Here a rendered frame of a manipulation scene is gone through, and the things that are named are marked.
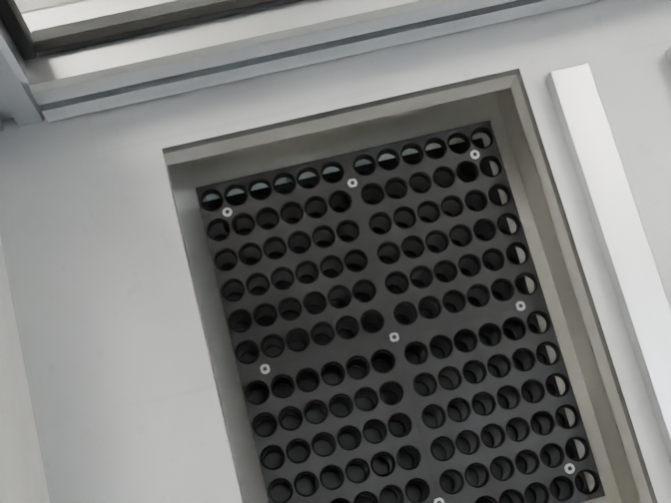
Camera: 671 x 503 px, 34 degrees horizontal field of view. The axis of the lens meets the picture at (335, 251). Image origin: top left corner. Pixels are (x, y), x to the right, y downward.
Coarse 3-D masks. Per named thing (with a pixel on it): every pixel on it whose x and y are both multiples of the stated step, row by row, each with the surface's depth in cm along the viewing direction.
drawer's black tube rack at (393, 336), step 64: (256, 192) 67; (320, 192) 64; (384, 192) 64; (448, 192) 64; (256, 256) 66; (320, 256) 63; (384, 256) 66; (448, 256) 63; (512, 256) 66; (256, 320) 62; (320, 320) 62; (384, 320) 62; (448, 320) 62; (512, 320) 65; (256, 384) 64; (320, 384) 61; (384, 384) 61; (448, 384) 65; (512, 384) 61; (320, 448) 63; (384, 448) 60; (448, 448) 63; (512, 448) 60; (576, 448) 63
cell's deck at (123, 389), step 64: (640, 0) 63; (320, 64) 61; (384, 64) 61; (448, 64) 61; (512, 64) 61; (576, 64) 61; (640, 64) 62; (64, 128) 60; (128, 128) 60; (192, 128) 60; (256, 128) 60; (320, 128) 62; (640, 128) 61; (0, 192) 58; (64, 192) 59; (128, 192) 59; (576, 192) 60; (640, 192) 60; (64, 256) 58; (128, 256) 58; (576, 256) 59; (64, 320) 57; (128, 320) 57; (192, 320) 57; (64, 384) 56; (128, 384) 56; (192, 384) 56; (640, 384) 57; (64, 448) 55; (128, 448) 55; (192, 448) 55; (640, 448) 56
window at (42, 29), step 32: (32, 0) 51; (64, 0) 52; (96, 0) 52; (128, 0) 53; (160, 0) 54; (192, 0) 55; (224, 0) 55; (32, 32) 54; (64, 32) 54; (96, 32) 55
